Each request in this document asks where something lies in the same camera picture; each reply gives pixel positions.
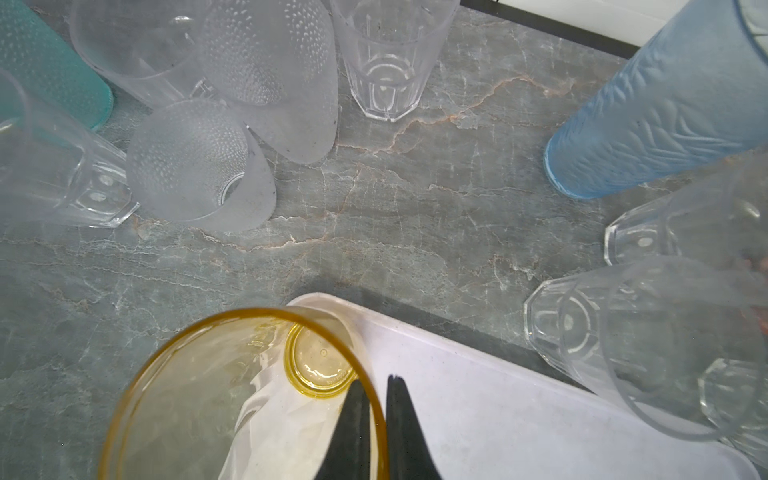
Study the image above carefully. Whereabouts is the clear faceted glass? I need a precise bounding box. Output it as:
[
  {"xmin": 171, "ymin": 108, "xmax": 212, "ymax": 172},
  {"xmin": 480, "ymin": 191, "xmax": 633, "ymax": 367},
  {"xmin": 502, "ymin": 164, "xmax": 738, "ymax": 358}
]
[{"xmin": 523, "ymin": 256, "xmax": 767, "ymax": 441}]

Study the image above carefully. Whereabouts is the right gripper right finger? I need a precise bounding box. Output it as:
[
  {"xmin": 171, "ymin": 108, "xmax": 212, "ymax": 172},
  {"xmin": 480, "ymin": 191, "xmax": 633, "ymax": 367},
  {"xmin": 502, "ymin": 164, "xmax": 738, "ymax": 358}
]
[{"xmin": 386, "ymin": 375, "xmax": 441, "ymax": 480}]

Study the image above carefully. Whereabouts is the blue plastic cup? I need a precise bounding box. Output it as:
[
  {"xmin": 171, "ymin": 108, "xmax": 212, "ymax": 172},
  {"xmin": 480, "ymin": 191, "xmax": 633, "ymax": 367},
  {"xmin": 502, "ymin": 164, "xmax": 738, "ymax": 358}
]
[{"xmin": 543, "ymin": 0, "xmax": 767, "ymax": 199}]

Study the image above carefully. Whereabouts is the clear glass right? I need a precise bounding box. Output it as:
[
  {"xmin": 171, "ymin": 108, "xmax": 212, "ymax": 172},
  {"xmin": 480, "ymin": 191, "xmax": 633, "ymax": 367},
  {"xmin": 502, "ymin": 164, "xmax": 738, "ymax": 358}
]
[{"xmin": 603, "ymin": 151, "xmax": 767, "ymax": 272}]

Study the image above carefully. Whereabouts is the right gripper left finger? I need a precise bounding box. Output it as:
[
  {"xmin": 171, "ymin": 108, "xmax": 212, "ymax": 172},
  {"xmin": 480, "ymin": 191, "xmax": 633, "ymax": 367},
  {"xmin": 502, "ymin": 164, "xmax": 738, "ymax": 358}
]
[{"xmin": 315, "ymin": 380, "xmax": 371, "ymax": 480}]

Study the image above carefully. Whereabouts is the yellow plastic cup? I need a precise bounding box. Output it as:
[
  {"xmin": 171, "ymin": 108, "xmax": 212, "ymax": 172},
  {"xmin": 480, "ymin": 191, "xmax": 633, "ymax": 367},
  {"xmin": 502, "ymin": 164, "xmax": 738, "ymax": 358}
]
[{"xmin": 98, "ymin": 306, "xmax": 390, "ymax": 479}]

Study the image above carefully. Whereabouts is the teal plastic cup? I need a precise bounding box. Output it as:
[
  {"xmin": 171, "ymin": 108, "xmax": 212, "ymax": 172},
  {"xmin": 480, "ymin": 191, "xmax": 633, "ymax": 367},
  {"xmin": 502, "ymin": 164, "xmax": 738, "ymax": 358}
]
[{"xmin": 1, "ymin": 1, "xmax": 114, "ymax": 130}]

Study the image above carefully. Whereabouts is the lilac plastic tray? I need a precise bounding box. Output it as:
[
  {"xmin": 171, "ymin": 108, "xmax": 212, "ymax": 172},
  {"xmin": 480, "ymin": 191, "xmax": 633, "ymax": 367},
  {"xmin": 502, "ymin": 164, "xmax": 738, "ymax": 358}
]
[{"xmin": 295, "ymin": 293, "xmax": 758, "ymax": 479}]

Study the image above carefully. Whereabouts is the frosted dotted glass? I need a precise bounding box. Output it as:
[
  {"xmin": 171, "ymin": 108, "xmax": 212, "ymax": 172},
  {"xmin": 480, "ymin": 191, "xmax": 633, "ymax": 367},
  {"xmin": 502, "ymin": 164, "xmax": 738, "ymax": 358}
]
[
  {"xmin": 197, "ymin": 1, "xmax": 339, "ymax": 164},
  {"xmin": 126, "ymin": 98, "xmax": 277, "ymax": 232}
]

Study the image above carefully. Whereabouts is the clear glass back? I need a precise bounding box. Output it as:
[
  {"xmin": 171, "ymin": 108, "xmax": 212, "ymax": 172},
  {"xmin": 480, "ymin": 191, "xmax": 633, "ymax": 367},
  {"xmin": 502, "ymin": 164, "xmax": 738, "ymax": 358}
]
[{"xmin": 330, "ymin": 0, "xmax": 460, "ymax": 122}]

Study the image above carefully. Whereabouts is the clear glass far left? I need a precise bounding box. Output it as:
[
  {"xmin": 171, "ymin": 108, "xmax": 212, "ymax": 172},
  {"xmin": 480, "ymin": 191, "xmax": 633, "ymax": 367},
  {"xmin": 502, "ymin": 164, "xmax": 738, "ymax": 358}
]
[{"xmin": 1, "ymin": 70, "xmax": 139, "ymax": 228}]

